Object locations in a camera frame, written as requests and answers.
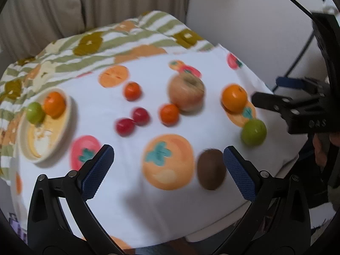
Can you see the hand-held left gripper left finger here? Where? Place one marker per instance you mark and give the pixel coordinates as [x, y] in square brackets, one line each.
[98, 172]

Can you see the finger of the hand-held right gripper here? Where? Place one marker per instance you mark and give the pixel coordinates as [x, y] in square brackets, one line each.
[268, 101]
[289, 83]

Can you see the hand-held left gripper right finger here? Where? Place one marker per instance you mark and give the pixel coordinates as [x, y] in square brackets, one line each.
[239, 172]

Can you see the brown kiwi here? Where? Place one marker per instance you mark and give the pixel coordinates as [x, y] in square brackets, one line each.
[211, 169]

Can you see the orange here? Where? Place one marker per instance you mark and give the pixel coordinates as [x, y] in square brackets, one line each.
[55, 105]
[233, 98]

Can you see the cream ceramic bowl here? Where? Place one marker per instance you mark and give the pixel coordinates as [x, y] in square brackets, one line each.
[53, 140]

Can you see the red plum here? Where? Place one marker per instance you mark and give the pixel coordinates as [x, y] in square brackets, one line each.
[140, 116]
[124, 126]

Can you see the red-yellow apple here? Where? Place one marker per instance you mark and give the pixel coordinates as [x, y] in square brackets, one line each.
[186, 92]

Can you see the small tangerine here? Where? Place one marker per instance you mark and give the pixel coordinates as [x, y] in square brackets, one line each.
[170, 114]
[132, 90]

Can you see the person's right hand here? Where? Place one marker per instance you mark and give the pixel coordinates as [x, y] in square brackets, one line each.
[320, 151]

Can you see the green apple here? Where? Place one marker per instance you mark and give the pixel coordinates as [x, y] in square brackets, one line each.
[253, 132]
[34, 112]

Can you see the purple printed item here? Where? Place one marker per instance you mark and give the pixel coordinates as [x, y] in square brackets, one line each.
[18, 225]

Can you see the white fruit print cloth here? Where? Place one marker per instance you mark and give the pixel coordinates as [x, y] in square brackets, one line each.
[148, 90]

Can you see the beige curtain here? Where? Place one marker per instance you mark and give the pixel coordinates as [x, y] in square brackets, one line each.
[119, 2]

